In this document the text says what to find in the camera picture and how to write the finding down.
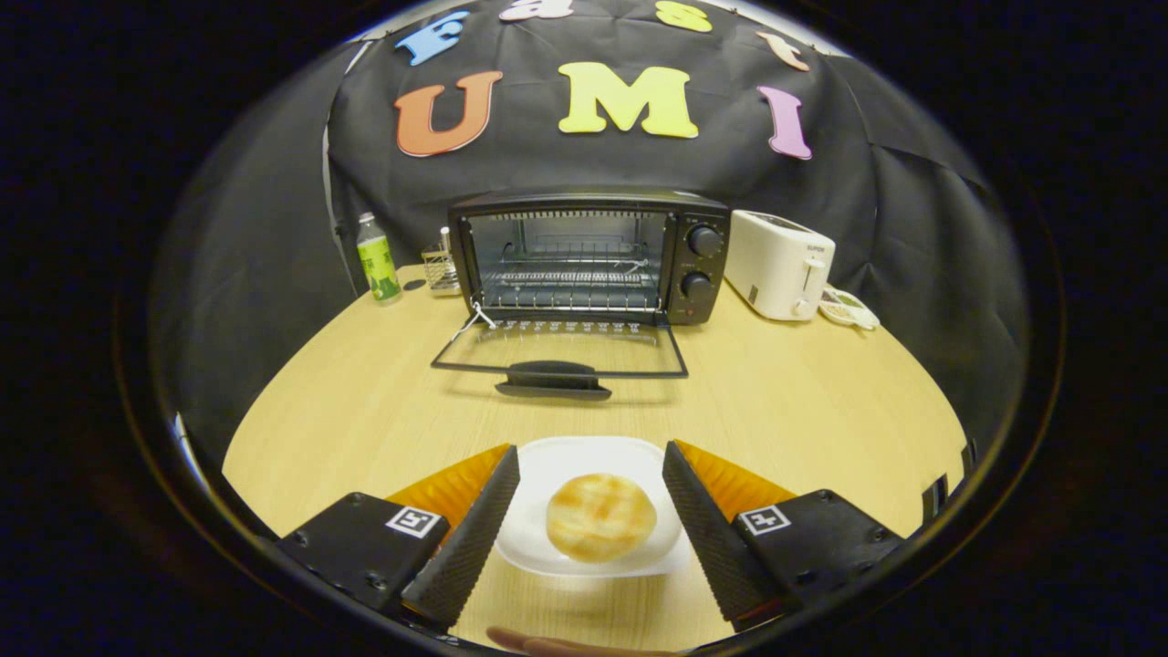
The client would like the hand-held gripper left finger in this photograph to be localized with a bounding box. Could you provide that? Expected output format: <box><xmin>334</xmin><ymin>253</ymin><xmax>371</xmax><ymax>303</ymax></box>
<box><xmin>274</xmin><ymin>443</ymin><xmax>521</xmax><ymax>631</ymax></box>

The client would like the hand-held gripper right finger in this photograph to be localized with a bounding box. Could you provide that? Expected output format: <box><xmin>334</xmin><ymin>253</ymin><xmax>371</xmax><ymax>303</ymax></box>
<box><xmin>661</xmin><ymin>440</ymin><xmax>909</xmax><ymax>632</ymax></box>

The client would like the round golden bread bun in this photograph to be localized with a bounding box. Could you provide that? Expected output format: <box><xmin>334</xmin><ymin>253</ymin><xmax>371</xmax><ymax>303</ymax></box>
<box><xmin>546</xmin><ymin>473</ymin><xmax>658</xmax><ymax>563</ymax></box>

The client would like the black toaster oven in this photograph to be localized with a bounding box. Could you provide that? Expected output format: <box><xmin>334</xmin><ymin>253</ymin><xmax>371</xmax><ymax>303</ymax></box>
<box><xmin>431</xmin><ymin>189</ymin><xmax>731</xmax><ymax>402</ymax></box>

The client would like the white pop-up toaster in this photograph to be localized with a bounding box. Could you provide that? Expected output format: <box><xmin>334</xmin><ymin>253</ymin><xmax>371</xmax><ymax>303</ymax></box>
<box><xmin>725</xmin><ymin>210</ymin><xmax>837</xmax><ymax>322</ymax></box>

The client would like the white square plate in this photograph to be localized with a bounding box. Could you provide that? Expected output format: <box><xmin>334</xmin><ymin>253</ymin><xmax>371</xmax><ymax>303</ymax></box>
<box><xmin>495</xmin><ymin>436</ymin><xmax>693</xmax><ymax>579</ymax></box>

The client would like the white divided condiment tray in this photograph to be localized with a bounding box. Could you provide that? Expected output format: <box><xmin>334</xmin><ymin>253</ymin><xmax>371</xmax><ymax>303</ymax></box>
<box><xmin>819</xmin><ymin>286</ymin><xmax>881</xmax><ymax>331</ymax></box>

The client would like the green label drink bottle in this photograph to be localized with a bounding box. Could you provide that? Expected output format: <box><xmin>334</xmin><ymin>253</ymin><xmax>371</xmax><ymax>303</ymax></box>
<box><xmin>356</xmin><ymin>213</ymin><xmax>402</xmax><ymax>305</ymax></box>

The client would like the black backdrop cloth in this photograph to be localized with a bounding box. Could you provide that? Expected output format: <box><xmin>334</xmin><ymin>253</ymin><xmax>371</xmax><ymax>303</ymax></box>
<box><xmin>151</xmin><ymin>0</ymin><xmax>1030</xmax><ymax>457</ymax></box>

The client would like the small wire rack holder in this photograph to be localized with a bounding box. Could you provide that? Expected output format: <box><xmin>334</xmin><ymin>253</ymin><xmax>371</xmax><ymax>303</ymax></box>
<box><xmin>422</xmin><ymin>227</ymin><xmax>462</xmax><ymax>297</ymax></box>

